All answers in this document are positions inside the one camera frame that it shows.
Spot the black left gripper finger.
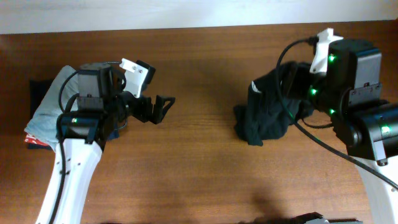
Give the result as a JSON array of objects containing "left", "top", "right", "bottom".
[
  {"left": 151, "top": 95, "right": 175, "bottom": 124},
  {"left": 136, "top": 60, "right": 156, "bottom": 92}
]

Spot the dark teal shirt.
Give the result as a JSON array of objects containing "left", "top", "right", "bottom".
[{"left": 233, "top": 62, "right": 314, "bottom": 146}]

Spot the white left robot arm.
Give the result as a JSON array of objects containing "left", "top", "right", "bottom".
[{"left": 36, "top": 58, "right": 175, "bottom": 223}]

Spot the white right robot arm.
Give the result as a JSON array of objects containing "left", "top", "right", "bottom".
[{"left": 284, "top": 37, "right": 397, "bottom": 223}]

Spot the light blue folded shirt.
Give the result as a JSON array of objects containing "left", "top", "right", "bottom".
[{"left": 24, "top": 65, "right": 75, "bottom": 150}]

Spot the navy folded garment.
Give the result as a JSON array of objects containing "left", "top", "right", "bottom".
[{"left": 27, "top": 80, "right": 53, "bottom": 150}]

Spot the red folded garment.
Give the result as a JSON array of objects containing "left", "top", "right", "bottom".
[{"left": 24, "top": 133, "right": 48, "bottom": 147}]

